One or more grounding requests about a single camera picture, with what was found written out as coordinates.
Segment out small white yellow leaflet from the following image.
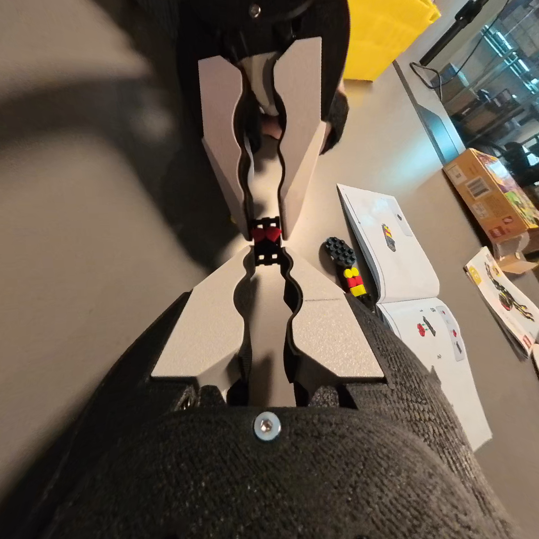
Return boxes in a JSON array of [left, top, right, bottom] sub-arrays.
[[464, 246, 539, 358]]

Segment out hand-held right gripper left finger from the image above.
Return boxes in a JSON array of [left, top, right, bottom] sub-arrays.
[[150, 245, 255, 387]]

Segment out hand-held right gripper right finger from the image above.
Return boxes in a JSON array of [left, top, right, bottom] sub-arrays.
[[281, 246, 385, 382]]

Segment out person's left hand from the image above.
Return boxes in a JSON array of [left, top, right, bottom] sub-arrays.
[[261, 80, 351, 156]]

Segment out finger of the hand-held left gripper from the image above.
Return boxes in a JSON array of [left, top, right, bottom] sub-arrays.
[[273, 36, 326, 237], [198, 55, 253, 241]]

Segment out yellow plastic bin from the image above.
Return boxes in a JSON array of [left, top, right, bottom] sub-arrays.
[[341, 0, 441, 81]]

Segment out black lego plate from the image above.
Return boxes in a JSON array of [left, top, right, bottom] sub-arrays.
[[252, 216, 282, 269]]

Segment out black stand pole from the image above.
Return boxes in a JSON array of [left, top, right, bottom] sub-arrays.
[[410, 0, 495, 89]]

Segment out orange cardboard box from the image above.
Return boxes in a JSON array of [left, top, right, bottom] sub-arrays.
[[442, 147, 539, 246]]

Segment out white instruction booklet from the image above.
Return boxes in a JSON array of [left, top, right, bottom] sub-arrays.
[[336, 183, 493, 452]]

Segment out black yellow red lego model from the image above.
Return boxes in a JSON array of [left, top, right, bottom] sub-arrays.
[[323, 237, 376, 313]]

